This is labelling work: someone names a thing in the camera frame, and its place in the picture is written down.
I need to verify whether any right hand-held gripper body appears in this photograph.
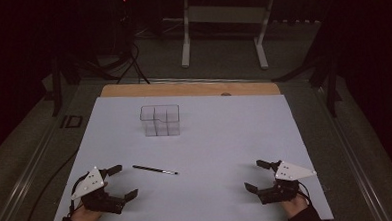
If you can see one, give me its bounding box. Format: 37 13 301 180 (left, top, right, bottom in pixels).
255 158 319 206

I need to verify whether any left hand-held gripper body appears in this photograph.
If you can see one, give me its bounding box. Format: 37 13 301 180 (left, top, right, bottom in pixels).
68 165 127 217

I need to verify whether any person's right hand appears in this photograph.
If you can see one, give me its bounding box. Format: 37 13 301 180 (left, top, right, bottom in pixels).
281 193 310 220

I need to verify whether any person's left hand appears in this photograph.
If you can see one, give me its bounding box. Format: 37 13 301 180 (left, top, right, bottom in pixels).
69 201 105 221

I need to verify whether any black pen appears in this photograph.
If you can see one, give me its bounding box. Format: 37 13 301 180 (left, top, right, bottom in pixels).
131 162 180 177

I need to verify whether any pale grey table mat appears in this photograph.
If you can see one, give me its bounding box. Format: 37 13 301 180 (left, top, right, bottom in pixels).
44 87 335 221

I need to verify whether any clear plastic organizer box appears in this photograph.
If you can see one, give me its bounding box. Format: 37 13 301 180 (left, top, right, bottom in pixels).
139 103 182 138

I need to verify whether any black tripod stand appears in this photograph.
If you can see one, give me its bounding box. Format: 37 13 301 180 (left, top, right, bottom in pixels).
271 50 344 121
40 53 85 119

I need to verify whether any white metal stand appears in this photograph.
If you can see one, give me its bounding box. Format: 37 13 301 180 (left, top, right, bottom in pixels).
178 0 280 74

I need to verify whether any left hand-held gripper cable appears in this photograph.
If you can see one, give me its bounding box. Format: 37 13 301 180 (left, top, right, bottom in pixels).
67 174 89 215

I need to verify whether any hand-held gripper cable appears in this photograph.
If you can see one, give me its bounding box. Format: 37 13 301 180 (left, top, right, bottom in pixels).
67 174 89 215
297 181 313 208

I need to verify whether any right hand-held gripper cable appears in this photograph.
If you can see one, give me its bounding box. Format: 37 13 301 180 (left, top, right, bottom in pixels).
297 181 313 208

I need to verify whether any black floor cable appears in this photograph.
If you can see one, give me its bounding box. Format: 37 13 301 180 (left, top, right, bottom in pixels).
18 150 83 221

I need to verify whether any black rectangular floor frame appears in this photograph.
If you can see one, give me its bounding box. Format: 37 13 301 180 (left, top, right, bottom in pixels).
59 113 85 130

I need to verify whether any metal floor rail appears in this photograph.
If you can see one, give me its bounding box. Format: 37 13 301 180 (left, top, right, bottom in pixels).
0 79 90 221
311 78 392 221

